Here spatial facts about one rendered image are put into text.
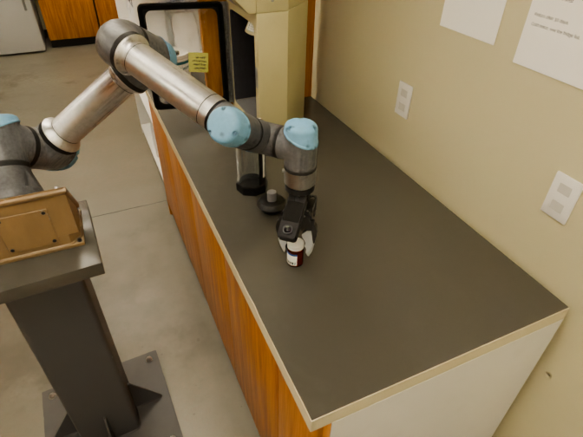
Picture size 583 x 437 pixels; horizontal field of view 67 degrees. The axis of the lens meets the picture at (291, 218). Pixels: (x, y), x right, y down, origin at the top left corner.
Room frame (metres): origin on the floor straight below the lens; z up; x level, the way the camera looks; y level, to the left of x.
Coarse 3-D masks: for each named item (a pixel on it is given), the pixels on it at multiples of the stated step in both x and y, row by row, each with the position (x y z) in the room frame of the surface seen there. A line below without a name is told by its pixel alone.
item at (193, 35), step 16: (160, 16) 1.70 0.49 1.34; (176, 16) 1.71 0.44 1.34; (192, 16) 1.73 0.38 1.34; (208, 16) 1.74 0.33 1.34; (160, 32) 1.70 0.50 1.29; (176, 32) 1.71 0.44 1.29; (192, 32) 1.73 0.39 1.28; (208, 32) 1.74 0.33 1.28; (176, 48) 1.71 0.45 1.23; (192, 48) 1.72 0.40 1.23; (208, 48) 1.74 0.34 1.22; (192, 64) 1.72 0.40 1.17; (208, 64) 1.74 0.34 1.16; (208, 80) 1.74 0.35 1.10
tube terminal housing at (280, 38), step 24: (264, 0) 1.50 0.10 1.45; (288, 0) 1.53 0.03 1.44; (264, 24) 1.50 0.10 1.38; (288, 24) 1.54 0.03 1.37; (264, 48) 1.50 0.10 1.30; (288, 48) 1.54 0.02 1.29; (264, 72) 1.50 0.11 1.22; (288, 72) 1.54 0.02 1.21; (264, 96) 1.50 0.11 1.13; (288, 96) 1.54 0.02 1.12; (264, 120) 1.49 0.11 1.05; (288, 120) 1.55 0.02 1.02
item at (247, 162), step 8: (240, 152) 1.17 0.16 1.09; (248, 152) 1.16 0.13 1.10; (240, 160) 1.17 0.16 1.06; (248, 160) 1.16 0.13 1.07; (256, 160) 1.16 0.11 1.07; (240, 168) 1.17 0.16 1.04; (248, 168) 1.16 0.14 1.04; (256, 168) 1.16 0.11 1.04; (240, 176) 1.17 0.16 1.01; (248, 176) 1.16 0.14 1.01; (256, 176) 1.16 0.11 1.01; (240, 184) 1.17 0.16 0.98; (248, 184) 1.16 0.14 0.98; (256, 184) 1.16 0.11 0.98
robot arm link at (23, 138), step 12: (0, 120) 1.01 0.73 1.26; (12, 120) 1.03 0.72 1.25; (0, 132) 0.98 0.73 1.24; (12, 132) 1.00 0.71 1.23; (24, 132) 1.04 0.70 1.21; (0, 144) 0.96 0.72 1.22; (12, 144) 0.98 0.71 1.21; (24, 144) 1.01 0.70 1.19; (36, 144) 1.04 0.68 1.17; (0, 156) 0.94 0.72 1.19; (12, 156) 0.95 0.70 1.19; (24, 156) 0.98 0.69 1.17; (36, 156) 1.03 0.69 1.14
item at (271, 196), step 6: (270, 192) 1.08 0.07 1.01; (276, 192) 1.09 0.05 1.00; (264, 198) 1.10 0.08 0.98; (270, 198) 1.08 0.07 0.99; (276, 198) 1.09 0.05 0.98; (282, 198) 1.10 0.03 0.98; (258, 204) 1.08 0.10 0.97; (264, 204) 1.06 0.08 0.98; (270, 204) 1.07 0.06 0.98; (276, 204) 1.07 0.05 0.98; (282, 204) 1.07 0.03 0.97; (264, 210) 1.05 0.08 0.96; (270, 210) 1.05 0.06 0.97; (276, 210) 1.05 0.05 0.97
